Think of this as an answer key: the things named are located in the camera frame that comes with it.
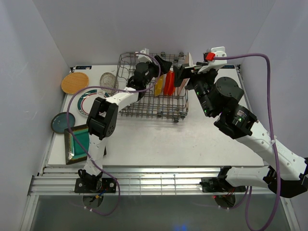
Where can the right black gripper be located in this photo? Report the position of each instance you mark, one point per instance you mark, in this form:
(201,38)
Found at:
(182,72)

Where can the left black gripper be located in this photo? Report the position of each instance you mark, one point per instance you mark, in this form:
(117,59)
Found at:
(164,66)

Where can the white rectangular plate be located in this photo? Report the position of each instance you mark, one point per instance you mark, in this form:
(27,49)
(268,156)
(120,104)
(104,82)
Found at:
(188,60)

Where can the yellow dotted scalloped plate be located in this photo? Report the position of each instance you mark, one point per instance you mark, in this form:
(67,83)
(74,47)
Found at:
(159,86)

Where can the orange round plate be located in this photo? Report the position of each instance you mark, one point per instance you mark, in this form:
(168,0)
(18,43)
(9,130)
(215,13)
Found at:
(169,84)
(172,85)

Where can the white plate green rim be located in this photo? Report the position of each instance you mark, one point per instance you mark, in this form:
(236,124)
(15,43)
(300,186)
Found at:
(86,100)

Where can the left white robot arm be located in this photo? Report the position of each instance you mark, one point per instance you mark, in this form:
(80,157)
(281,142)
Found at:
(102,119)

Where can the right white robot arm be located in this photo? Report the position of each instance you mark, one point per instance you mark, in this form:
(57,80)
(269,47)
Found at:
(285,173)

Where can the speckled beige small plate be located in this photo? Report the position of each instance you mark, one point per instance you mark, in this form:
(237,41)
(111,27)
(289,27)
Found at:
(110,81)

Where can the woven bamboo round plate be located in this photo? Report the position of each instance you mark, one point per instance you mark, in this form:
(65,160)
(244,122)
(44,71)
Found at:
(74,82)

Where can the dark teal round plate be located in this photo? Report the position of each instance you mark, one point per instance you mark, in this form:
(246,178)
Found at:
(59,122)

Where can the teal square brown-rimmed plate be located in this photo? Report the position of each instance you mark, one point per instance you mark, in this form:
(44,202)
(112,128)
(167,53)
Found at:
(73,152)

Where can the grey wire dish rack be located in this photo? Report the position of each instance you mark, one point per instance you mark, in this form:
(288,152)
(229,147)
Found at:
(174,107)

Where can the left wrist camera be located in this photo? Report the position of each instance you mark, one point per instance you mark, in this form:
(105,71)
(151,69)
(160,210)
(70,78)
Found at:
(143,56)

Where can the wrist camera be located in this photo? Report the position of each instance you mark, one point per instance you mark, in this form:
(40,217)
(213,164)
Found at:
(214,58)
(143,56)

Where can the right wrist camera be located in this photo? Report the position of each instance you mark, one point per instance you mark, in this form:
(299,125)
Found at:
(214,58)

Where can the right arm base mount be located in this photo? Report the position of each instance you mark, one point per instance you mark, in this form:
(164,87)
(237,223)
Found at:
(215,185)

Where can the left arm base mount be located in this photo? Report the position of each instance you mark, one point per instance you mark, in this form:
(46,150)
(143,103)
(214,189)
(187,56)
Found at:
(107,185)

